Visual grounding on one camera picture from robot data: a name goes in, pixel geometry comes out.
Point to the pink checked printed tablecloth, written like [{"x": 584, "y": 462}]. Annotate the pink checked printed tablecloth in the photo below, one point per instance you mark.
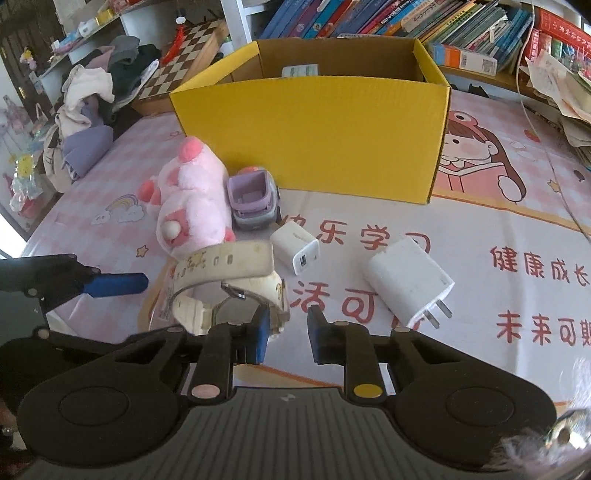
[{"x": 92, "y": 240}]

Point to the small white charger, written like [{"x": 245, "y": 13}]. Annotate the small white charger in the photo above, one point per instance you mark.
[{"x": 291, "y": 242}]

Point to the pile of clothes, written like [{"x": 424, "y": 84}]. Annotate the pile of clothes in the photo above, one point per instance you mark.
[{"x": 87, "y": 92}]

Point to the grey fluffy pompom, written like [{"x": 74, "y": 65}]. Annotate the grey fluffy pompom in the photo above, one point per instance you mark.
[{"x": 526, "y": 450}]

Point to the row of books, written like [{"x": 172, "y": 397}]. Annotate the row of books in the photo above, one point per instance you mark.
[{"x": 369, "y": 18}]

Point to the yellow cardboard box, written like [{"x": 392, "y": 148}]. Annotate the yellow cardboard box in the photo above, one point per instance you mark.
[{"x": 314, "y": 138}]

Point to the orange and blue carton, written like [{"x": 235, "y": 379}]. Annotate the orange and blue carton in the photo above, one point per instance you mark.
[{"x": 461, "y": 57}]

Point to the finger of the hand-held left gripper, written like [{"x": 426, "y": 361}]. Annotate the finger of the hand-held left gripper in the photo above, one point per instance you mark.
[
  {"x": 74, "y": 342},
  {"x": 115, "y": 284}
]

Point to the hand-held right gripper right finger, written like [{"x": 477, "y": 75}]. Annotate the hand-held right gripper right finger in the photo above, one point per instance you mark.
[{"x": 316, "y": 339}]

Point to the large white plug charger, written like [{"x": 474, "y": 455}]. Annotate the large white plug charger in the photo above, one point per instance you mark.
[{"x": 406, "y": 277}]

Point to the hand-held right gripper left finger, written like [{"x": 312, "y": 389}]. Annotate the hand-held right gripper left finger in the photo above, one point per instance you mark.
[{"x": 259, "y": 337}]

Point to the purple toy car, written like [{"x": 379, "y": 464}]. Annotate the purple toy car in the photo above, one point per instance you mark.
[{"x": 251, "y": 196}]

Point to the clear plastic wrapped toy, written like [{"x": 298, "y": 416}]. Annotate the clear plastic wrapped toy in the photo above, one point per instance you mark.
[{"x": 25, "y": 184}]

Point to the red book box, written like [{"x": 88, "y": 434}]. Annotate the red book box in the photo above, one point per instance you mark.
[{"x": 558, "y": 32}]

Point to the stack of papers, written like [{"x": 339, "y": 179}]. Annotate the stack of papers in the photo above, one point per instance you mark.
[{"x": 563, "y": 97}]

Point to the small white packet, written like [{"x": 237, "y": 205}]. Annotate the small white packet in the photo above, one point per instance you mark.
[{"x": 300, "y": 70}]

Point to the wooden chessboard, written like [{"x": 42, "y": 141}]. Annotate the wooden chessboard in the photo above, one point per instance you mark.
[{"x": 184, "y": 64}]

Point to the white shelf unit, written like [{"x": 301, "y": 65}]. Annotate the white shelf unit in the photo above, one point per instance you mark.
[{"x": 233, "y": 14}]

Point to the white wrist watch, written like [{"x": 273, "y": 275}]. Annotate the white wrist watch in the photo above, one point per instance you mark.
[{"x": 231, "y": 261}]

